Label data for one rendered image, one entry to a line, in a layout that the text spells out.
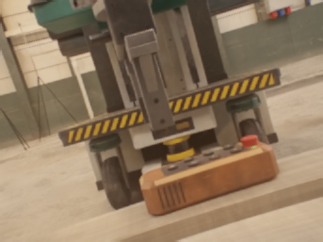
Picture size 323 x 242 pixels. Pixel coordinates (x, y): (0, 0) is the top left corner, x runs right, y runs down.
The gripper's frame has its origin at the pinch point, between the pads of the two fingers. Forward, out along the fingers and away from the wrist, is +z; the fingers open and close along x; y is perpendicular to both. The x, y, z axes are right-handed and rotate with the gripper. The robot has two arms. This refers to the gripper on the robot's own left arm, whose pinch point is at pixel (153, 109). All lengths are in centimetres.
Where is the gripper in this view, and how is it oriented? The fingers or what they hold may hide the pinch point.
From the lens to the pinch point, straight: 41.2
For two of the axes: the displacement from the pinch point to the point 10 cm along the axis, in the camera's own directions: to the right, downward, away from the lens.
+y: -9.5, 2.9, -0.9
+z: 2.8, 9.6, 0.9
